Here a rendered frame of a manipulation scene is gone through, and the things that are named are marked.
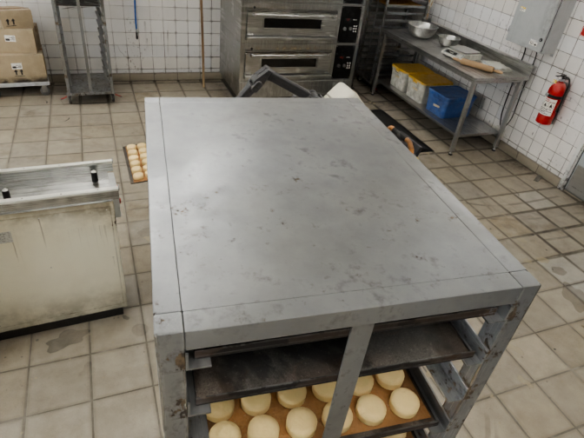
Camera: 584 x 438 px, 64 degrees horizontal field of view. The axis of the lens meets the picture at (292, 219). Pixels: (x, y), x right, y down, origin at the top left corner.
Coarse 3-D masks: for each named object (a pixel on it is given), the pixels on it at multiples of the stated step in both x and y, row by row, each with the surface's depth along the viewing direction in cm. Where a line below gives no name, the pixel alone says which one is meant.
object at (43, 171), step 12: (24, 168) 238; (36, 168) 239; (48, 168) 241; (60, 168) 243; (72, 168) 246; (84, 168) 249; (96, 168) 251; (108, 168) 254; (0, 180) 235; (12, 180) 237
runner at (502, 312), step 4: (508, 304) 61; (512, 304) 61; (500, 308) 63; (504, 308) 62; (508, 308) 61; (512, 308) 61; (496, 312) 63; (500, 312) 63; (504, 312) 62; (508, 312) 61; (484, 316) 62; (488, 316) 62; (492, 316) 62; (496, 316) 63; (500, 316) 63; (504, 316) 62; (488, 320) 62; (492, 320) 62; (496, 320) 62; (500, 320) 62; (504, 320) 62
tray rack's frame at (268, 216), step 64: (192, 128) 86; (256, 128) 89; (320, 128) 93; (384, 128) 96; (192, 192) 69; (256, 192) 71; (320, 192) 73; (384, 192) 75; (448, 192) 77; (192, 256) 57; (256, 256) 58; (320, 256) 60; (384, 256) 61; (448, 256) 62; (512, 256) 64; (192, 320) 49; (256, 320) 50; (320, 320) 52; (384, 320) 55; (512, 320) 63
